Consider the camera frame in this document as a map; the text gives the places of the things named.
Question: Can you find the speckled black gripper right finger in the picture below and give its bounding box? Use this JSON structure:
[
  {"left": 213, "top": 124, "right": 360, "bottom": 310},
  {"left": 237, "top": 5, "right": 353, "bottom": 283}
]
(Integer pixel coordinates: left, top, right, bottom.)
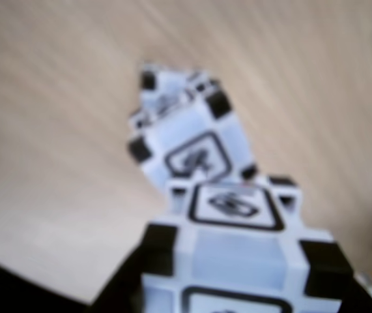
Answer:
[{"left": 302, "top": 257, "right": 372, "bottom": 313}]

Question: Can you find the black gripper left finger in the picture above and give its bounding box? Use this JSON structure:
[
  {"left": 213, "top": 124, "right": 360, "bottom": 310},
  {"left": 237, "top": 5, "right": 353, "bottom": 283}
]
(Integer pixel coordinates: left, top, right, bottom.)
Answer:
[{"left": 89, "top": 241, "right": 148, "bottom": 313}]

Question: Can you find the white cube N-shaped symbol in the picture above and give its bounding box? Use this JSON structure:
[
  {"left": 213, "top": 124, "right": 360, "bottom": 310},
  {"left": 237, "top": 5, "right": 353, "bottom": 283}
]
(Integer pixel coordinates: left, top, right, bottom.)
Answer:
[{"left": 141, "top": 175, "right": 341, "bottom": 313}]

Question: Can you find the white cube crossed-lines symbol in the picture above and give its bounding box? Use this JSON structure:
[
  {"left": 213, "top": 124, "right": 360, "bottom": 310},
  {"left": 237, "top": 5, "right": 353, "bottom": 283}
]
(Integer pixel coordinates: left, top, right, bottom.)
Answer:
[{"left": 126, "top": 87, "right": 260, "bottom": 188}]

